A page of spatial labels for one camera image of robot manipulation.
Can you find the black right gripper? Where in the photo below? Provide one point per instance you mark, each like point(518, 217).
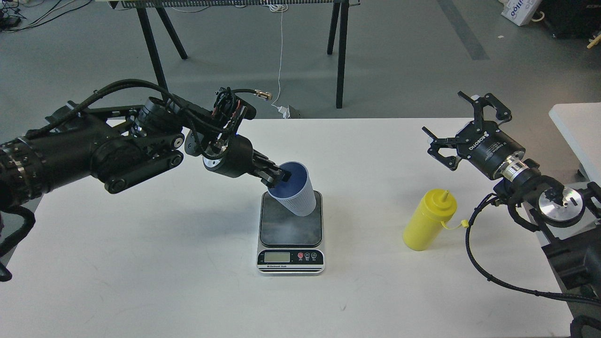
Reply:
point(490, 148)

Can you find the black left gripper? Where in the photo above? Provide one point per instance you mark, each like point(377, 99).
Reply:
point(242, 159)

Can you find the blue ribbed plastic cup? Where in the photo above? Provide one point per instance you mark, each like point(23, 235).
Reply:
point(296, 194)

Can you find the yellow squeeze seasoning bottle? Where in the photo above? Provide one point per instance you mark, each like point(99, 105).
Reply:
point(435, 210)

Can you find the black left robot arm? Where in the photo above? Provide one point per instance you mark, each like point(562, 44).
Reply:
point(124, 134)

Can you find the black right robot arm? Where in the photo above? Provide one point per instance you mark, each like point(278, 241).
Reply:
point(569, 218)

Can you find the black digital kitchen scale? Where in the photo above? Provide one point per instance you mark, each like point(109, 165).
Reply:
point(288, 244)

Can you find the white side table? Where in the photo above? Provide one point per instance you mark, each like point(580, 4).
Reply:
point(580, 125)

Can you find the white cardboard box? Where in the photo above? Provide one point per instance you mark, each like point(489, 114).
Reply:
point(522, 12)

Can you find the black-legged background table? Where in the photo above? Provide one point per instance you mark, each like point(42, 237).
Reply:
point(337, 31)

